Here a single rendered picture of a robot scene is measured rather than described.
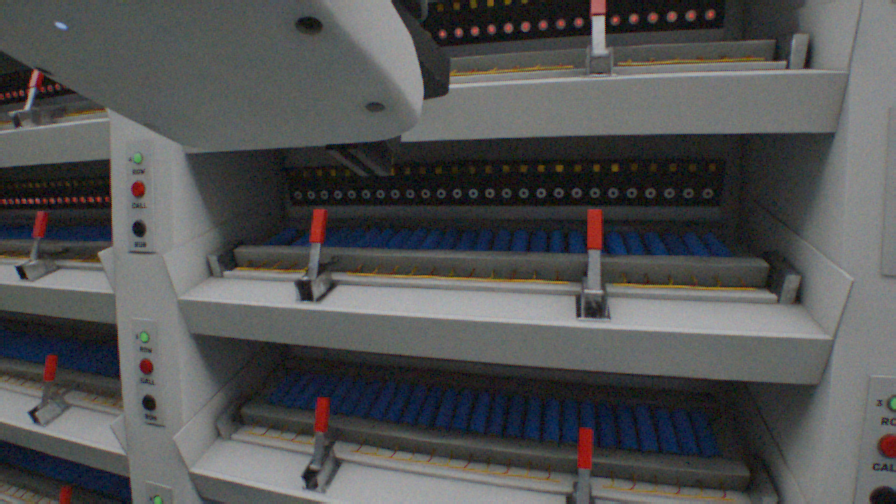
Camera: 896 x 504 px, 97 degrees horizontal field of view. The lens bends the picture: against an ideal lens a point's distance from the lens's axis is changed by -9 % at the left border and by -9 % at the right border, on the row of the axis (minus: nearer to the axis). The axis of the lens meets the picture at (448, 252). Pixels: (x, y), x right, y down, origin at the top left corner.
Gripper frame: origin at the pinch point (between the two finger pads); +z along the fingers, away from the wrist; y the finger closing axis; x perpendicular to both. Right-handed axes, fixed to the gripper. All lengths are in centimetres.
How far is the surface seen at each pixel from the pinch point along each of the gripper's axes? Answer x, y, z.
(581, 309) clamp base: -7.5, 11.3, 19.9
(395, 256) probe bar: -2.9, -7.3, 24.3
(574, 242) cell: -0.3, 10.9, 29.1
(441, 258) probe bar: -3.0, -2.3, 24.4
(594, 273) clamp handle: -4.4, 12.3, 20.1
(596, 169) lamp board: 8.5, 13.3, 31.1
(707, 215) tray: 3.9, 25.7, 33.7
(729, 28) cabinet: 26, 29, 32
